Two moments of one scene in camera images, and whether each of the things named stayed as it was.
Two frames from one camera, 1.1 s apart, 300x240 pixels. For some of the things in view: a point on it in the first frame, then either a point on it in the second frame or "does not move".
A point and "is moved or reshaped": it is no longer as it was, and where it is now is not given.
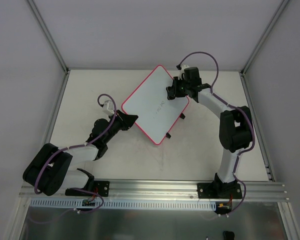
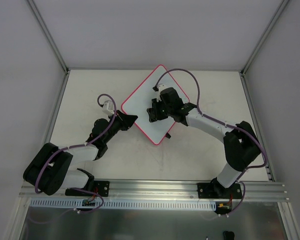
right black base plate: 219,190 does not move
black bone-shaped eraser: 171,92 is moved or reshaped
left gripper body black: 123,120 does not move
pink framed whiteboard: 150,108 does not move
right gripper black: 176,88 to 157,111
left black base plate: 101,187 does not move
